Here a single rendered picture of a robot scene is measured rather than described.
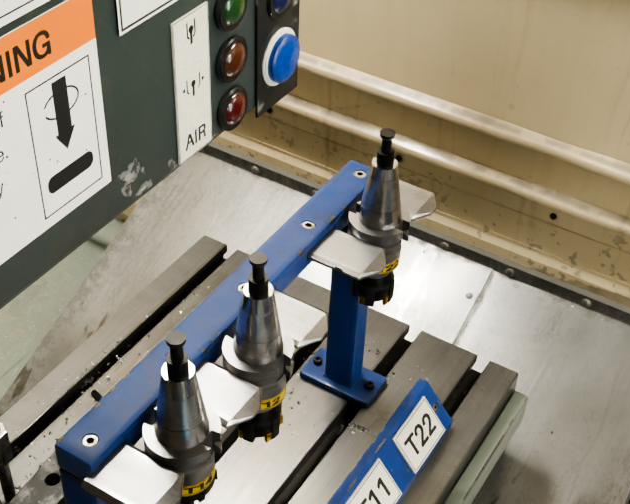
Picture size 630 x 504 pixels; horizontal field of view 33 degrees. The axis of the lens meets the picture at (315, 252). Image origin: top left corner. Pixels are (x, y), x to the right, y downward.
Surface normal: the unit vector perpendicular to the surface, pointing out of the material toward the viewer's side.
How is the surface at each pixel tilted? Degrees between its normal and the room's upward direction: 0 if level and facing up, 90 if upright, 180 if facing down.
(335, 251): 0
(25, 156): 90
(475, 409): 0
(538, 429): 24
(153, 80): 90
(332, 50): 90
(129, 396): 0
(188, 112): 90
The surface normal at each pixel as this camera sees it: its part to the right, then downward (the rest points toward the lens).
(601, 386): -0.18, -0.47
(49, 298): 0.04, -0.76
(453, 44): -0.52, 0.54
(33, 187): 0.85, 0.36
